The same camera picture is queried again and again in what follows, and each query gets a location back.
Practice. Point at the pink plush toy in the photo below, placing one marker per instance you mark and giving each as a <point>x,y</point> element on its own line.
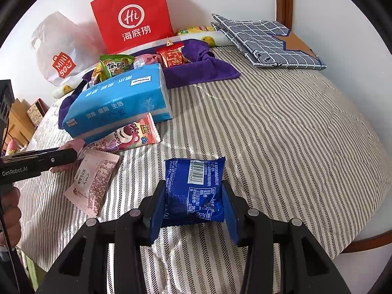
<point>13,147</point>

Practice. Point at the pale pink snack packet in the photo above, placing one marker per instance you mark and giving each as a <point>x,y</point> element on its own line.
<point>95,180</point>

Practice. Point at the green snack packet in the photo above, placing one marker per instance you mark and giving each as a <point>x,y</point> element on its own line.
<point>118,66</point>

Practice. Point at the purple towel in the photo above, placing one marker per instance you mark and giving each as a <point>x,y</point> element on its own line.
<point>199,64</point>

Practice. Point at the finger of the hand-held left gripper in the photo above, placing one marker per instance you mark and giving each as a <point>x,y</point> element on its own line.
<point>58,158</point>

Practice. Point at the blue snack packet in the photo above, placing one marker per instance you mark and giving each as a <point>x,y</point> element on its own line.
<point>193,190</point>

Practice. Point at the grey checked star cloth bag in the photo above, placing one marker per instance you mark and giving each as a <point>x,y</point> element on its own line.
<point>263,43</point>

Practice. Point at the white plastic shopping bag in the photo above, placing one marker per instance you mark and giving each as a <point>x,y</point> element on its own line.
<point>58,52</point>

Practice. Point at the person's left hand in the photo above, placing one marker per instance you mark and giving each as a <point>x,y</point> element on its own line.
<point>12,220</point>

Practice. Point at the red snack packet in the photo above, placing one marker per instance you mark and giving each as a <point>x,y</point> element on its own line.
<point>173,55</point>

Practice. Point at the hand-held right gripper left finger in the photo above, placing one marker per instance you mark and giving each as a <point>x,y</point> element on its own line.
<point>156,211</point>

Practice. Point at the printed paper roll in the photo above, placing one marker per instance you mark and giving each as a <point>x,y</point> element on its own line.
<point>208,39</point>

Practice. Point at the red paper bag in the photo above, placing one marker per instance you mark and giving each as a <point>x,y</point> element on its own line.
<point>134,21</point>

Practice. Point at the patterned box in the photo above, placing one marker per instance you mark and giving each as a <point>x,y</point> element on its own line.
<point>36,111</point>

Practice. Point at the wooden furniture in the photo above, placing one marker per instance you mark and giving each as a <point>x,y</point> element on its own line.
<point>18,119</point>

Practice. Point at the yellow chips bag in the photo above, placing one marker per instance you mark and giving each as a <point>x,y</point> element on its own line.
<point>196,30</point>

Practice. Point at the pink bear snack packet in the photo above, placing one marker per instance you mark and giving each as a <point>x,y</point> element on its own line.
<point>128,134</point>

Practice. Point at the blue tissue pack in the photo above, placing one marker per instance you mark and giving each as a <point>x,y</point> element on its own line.
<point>122,98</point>

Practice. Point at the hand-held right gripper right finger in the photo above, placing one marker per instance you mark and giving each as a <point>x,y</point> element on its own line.
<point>231,217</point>

